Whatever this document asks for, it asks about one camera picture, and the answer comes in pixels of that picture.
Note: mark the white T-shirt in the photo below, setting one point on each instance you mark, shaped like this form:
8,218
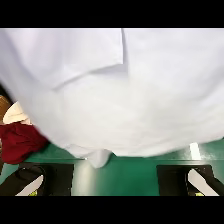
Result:
126,100

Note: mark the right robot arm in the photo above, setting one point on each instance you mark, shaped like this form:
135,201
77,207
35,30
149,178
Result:
196,181

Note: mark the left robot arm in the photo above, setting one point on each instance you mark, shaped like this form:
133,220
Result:
33,181

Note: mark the cream garment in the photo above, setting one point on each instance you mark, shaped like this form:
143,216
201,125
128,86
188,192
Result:
15,115

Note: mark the dark red garment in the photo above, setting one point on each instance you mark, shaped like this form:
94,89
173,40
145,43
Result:
18,141

